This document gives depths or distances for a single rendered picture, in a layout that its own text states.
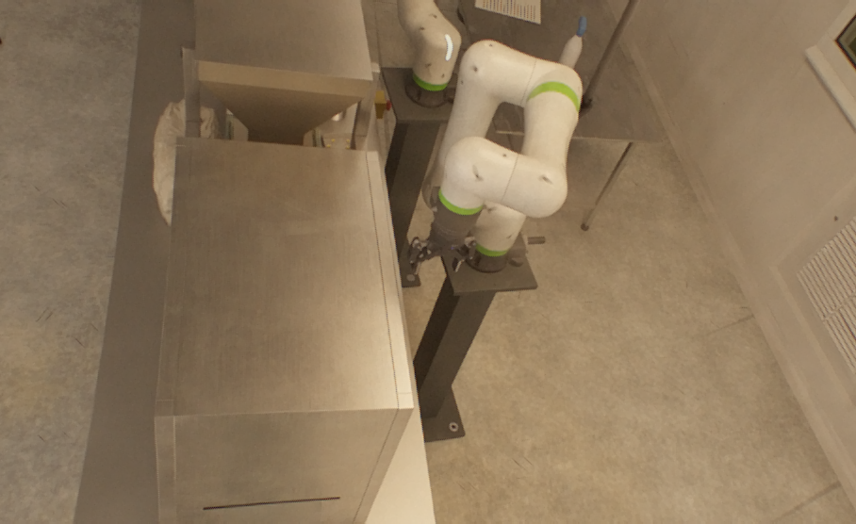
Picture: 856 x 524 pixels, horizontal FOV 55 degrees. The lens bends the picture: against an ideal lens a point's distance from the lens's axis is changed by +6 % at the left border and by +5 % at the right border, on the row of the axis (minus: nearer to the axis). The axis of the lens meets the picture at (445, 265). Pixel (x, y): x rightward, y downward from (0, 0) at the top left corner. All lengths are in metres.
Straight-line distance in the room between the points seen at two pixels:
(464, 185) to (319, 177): 0.41
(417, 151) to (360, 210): 1.15
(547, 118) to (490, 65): 0.23
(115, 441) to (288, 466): 0.52
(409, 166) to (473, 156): 1.44
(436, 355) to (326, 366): 1.16
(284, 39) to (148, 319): 0.81
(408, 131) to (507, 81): 0.97
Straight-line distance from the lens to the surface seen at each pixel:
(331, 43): 1.79
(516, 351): 3.25
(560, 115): 1.66
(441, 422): 2.97
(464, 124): 1.90
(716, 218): 4.26
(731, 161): 4.22
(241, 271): 1.55
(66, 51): 4.16
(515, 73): 1.80
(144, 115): 2.64
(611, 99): 3.41
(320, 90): 1.73
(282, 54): 1.73
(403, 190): 2.94
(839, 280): 3.69
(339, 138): 2.64
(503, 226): 2.08
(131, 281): 2.21
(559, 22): 3.74
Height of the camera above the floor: 2.56
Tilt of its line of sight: 49 degrees down
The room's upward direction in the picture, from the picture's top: 21 degrees clockwise
